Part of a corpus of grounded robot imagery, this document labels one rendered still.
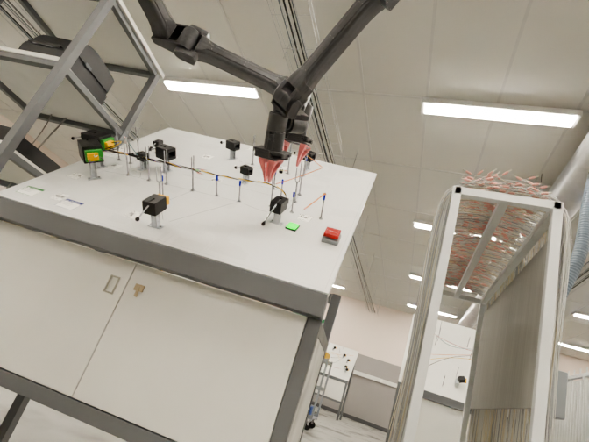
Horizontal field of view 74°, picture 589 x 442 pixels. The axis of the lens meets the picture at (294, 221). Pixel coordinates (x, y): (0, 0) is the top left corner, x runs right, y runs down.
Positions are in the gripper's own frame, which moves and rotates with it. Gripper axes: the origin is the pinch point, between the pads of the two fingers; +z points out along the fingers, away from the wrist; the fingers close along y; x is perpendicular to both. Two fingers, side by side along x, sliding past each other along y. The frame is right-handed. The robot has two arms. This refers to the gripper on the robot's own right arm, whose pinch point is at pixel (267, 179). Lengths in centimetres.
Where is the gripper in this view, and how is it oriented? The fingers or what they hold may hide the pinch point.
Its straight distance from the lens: 119.7
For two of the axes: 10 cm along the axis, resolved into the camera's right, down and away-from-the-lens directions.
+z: -1.9, 9.3, 3.2
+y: -9.1, -2.9, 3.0
